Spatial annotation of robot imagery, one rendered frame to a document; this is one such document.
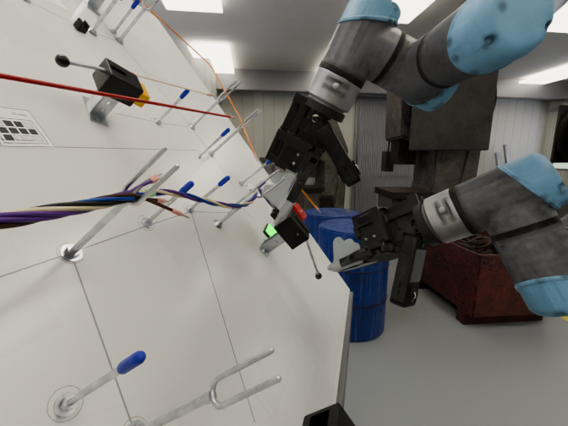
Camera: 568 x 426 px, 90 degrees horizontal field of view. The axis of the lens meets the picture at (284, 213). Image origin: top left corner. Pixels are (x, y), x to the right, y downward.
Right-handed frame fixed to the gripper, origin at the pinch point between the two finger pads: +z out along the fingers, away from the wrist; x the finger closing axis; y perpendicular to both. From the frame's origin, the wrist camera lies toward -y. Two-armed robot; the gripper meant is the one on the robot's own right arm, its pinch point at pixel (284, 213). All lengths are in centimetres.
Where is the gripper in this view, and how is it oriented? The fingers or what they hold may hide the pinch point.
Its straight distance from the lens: 53.5
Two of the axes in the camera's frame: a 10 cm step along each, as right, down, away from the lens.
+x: -1.2, 3.6, -9.2
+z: -4.3, 8.2, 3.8
